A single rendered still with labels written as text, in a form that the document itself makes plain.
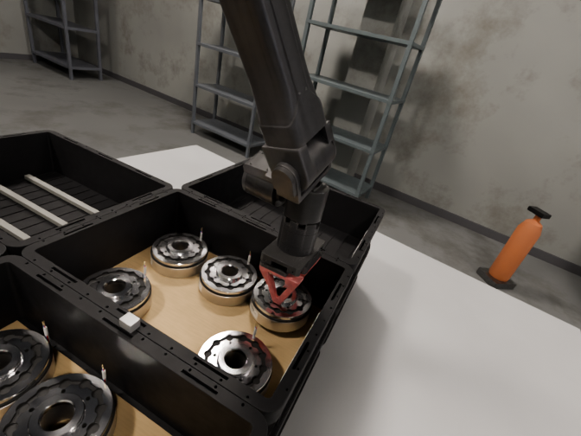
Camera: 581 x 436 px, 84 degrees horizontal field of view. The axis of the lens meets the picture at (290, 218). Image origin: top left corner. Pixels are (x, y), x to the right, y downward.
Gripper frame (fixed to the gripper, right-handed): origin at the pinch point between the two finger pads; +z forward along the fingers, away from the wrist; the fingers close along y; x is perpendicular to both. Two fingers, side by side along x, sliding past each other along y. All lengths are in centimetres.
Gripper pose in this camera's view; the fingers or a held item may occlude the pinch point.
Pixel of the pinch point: (284, 291)
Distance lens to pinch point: 55.1
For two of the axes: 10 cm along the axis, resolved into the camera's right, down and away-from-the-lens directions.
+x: 8.8, 3.6, -3.1
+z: -1.9, 8.7, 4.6
